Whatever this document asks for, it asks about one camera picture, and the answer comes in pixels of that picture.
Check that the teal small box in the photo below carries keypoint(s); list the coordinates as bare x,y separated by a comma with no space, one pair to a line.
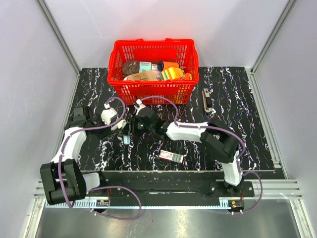
145,66

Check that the yellow green striped box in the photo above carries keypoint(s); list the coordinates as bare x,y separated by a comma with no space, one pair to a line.
172,73

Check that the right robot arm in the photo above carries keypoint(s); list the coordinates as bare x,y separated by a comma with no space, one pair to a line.
220,142

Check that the light blue stapler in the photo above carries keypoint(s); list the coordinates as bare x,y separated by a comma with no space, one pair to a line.
126,140

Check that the brown round cookie pack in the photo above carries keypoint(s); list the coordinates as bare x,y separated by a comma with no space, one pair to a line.
130,67

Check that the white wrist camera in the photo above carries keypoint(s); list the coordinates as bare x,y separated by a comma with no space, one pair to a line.
109,116
138,106

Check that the orange cylinder can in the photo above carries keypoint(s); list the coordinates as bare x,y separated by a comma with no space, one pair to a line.
163,65

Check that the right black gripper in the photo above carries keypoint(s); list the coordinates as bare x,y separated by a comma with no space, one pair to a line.
130,129

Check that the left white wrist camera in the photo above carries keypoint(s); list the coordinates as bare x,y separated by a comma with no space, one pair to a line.
109,116

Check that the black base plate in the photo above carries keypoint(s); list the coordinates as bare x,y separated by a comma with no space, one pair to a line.
169,190

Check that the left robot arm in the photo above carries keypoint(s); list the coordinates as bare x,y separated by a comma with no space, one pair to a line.
62,179

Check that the red plastic shopping basket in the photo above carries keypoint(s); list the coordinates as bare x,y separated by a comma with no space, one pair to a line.
181,51

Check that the red white staple box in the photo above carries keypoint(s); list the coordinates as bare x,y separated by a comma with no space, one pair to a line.
171,156

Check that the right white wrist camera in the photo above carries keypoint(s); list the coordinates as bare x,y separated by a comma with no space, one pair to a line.
138,106

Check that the brown cardboard box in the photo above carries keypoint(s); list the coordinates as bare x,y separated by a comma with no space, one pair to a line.
143,76

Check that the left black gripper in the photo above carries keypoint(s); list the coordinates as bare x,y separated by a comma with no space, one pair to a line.
106,131

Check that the beige stapler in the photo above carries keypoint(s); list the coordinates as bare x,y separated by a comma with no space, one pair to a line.
207,101

